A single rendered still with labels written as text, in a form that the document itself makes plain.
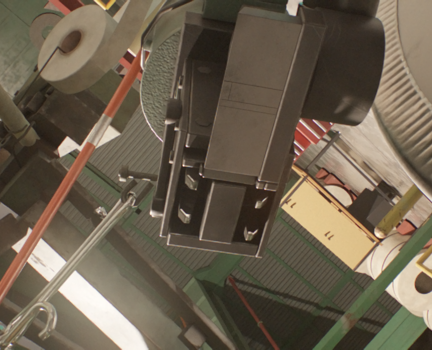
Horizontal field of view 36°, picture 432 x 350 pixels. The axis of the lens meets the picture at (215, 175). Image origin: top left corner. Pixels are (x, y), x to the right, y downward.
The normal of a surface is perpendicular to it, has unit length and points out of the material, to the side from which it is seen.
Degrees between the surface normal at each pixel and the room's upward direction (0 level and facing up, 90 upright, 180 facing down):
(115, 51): 88
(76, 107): 123
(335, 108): 50
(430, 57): 90
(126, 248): 33
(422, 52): 90
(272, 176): 65
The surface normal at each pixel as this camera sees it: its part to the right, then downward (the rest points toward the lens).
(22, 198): 0.26, 0.26
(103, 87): 0.59, -0.22
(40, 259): -0.35, 0.58
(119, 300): 0.66, -0.40
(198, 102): 0.18, -0.79
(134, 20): 0.54, 0.48
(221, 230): 0.00, 0.60
